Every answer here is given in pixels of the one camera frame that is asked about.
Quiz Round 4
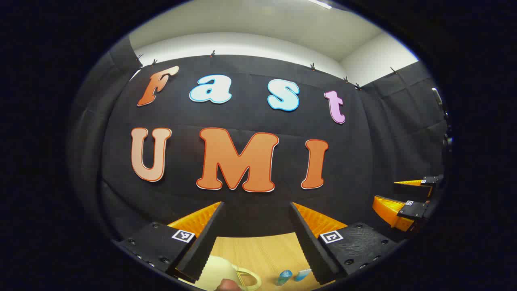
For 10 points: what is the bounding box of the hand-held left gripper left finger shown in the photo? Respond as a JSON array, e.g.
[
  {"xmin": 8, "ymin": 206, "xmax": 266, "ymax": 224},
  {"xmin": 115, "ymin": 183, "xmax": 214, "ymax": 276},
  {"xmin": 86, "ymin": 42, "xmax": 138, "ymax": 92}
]
[{"xmin": 115, "ymin": 201, "xmax": 225, "ymax": 283}]

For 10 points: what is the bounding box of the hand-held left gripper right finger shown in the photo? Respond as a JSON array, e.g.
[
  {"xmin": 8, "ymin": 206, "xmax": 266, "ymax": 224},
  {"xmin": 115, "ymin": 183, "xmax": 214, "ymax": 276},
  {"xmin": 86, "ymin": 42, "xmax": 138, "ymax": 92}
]
[{"xmin": 289, "ymin": 201, "xmax": 404, "ymax": 285}]

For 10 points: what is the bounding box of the cream yellow suitcase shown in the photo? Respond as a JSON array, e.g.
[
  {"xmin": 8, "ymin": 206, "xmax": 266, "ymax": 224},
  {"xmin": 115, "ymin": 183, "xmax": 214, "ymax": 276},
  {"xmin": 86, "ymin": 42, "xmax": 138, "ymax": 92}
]
[{"xmin": 194, "ymin": 255, "xmax": 262, "ymax": 291}]

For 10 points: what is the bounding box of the black backdrop cloth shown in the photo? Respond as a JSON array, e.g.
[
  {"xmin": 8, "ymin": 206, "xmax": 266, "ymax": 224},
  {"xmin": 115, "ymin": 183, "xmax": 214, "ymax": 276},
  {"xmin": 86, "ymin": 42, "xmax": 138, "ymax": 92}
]
[{"xmin": 69, "ymin": 34, "xmax": 449, "ymax": 243}]

